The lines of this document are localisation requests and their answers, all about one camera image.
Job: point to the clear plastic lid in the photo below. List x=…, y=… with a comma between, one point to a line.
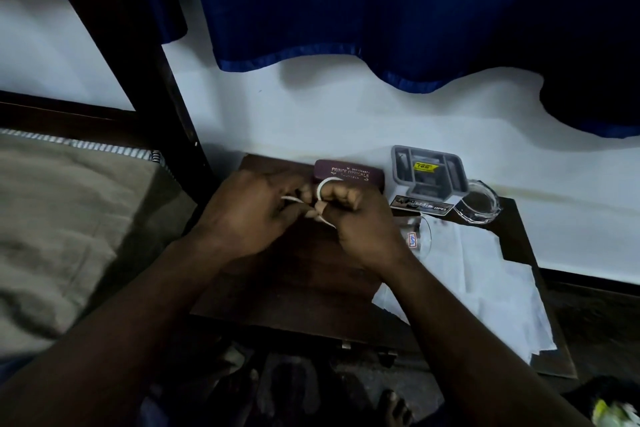
x=477, y=201

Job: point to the person's right fingers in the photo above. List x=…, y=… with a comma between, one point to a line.
x=345, y=199

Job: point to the person's foot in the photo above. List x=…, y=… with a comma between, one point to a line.
x=396, y=409

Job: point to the grey plastic tool box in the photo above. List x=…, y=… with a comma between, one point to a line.
x=425, y=176

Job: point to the small dark wooden table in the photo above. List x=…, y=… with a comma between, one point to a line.
x=300, y=286

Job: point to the dark wooden bed frame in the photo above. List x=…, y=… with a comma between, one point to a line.
x=125, y=51

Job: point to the person's right hand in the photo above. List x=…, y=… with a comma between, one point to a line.
x=367, y=234

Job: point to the maroon spectacle case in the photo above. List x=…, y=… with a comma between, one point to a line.
x=350, y=172

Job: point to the person's left hand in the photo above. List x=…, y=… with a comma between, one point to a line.
x=250, y=214

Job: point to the clear lens with sticker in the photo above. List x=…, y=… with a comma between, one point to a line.
x=417, y=239

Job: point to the beige mattress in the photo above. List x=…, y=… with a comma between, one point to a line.
x=65, y=231

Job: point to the person's left fingers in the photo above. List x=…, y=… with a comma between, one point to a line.
x=295, y=191

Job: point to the white paper sheet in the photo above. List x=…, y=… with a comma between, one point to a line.
x=490, y=286

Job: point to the white and green wrapper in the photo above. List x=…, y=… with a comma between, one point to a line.
x=617, y=414

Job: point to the person's right forearm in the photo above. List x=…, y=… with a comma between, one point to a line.
x=465, y=346

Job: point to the person's left forearm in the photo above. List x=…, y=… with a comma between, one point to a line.
x=120, y=341

